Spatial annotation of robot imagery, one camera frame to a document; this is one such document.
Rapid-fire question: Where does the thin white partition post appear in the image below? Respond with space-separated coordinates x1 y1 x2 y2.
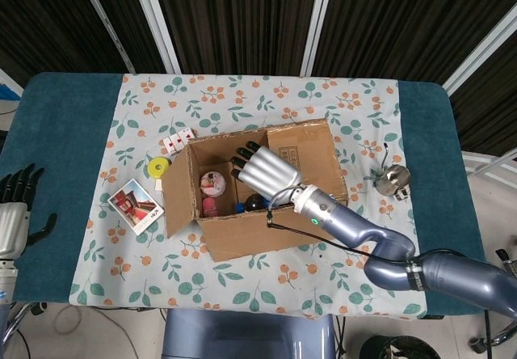
74 0 137 74

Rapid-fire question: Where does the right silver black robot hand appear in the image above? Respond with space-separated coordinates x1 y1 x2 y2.
229 140 304 205

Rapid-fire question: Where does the black round bin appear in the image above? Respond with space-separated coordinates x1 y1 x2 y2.
359 334 431 359

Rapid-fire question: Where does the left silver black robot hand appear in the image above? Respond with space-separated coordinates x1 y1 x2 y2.
0 163 58 260

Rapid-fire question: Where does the white frame rail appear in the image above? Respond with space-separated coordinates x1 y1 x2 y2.
462 150 517 174

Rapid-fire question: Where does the red building postcard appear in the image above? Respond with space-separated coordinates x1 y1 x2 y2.
107 178 166 237

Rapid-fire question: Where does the chrome tube leg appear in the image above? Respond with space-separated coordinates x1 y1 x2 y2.
2 304 36 359

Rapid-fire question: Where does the cola bottle blue label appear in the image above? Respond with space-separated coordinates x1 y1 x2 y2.
233 192 270 213

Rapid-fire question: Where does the cardboard box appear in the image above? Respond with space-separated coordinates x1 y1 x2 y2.
161 118 351 263

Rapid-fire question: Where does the playing card deck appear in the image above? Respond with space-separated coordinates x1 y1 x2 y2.
160 129 197 156

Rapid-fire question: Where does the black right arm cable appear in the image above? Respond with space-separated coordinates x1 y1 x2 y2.
265 187 409 263

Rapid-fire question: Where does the chrome chair base with caster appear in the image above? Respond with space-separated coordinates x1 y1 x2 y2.
468 247 517 356

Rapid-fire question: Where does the wide white partition post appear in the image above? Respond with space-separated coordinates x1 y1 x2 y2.
128 0 182 75

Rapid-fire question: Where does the blue-grey robot torso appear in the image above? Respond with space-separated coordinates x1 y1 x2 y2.
161 308 337 359

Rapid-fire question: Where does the floral fruit print tablecloth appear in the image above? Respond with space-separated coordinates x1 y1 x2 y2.
68 72 428 320

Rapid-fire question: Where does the blue white box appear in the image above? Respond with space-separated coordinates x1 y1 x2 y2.
0 67 25 103

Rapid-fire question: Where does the teal table cover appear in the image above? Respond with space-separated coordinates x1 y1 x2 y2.
0 71 492 318

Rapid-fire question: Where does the pink round tin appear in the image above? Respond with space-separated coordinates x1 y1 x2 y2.
200 171 226 198

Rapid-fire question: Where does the yellow ring disc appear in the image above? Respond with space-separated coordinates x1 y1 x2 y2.
146 155 173 179

